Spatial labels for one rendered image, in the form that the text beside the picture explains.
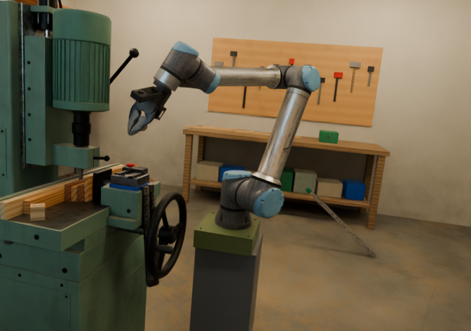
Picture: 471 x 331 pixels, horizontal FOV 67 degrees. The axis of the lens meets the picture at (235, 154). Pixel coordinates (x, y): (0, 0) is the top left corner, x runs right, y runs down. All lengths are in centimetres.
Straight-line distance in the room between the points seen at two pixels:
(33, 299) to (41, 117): 57
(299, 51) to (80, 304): 376
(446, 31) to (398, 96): 83
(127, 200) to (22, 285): 41
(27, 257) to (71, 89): 53
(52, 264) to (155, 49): 390
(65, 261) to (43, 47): 67
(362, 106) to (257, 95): 125
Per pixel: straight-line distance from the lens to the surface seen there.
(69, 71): 124
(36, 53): 134
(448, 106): 471
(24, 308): 137
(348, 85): 444
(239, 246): 172
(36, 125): 135
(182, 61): 128
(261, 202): 158
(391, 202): 471
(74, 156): 132
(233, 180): 172
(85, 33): 124
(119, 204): 122
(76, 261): 117
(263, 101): 443
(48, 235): 109
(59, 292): 125
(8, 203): 116
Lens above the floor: 130
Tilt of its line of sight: 10 degrees down
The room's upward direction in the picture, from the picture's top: 5 degrees clockwise
